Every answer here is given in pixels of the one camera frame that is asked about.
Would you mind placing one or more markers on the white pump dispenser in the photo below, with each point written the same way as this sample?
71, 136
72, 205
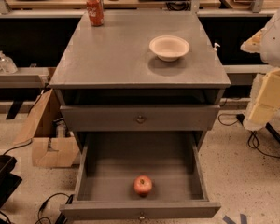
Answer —
216, 46

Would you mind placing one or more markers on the grey drawer cabinet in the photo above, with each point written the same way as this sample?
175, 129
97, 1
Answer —
113, 65

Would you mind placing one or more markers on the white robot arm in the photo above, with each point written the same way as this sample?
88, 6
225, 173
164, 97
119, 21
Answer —
269, 52

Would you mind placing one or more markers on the red soda can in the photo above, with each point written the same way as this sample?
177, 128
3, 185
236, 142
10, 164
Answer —
95, 11

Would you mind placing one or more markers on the red apple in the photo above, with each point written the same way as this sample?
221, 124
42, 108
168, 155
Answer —
142, 185

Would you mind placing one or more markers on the white paper bowl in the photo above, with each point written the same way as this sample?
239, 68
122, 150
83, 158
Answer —
169, 48

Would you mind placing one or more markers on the brown cardboard box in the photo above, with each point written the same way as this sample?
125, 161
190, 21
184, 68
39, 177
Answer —
51, 147

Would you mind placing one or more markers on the grey top drawer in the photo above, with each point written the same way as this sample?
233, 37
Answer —
106, 118

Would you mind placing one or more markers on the clear sanitizer bottle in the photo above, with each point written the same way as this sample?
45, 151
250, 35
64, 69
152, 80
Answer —
7, 64

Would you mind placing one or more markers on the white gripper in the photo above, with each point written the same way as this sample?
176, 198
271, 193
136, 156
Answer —
276, 42

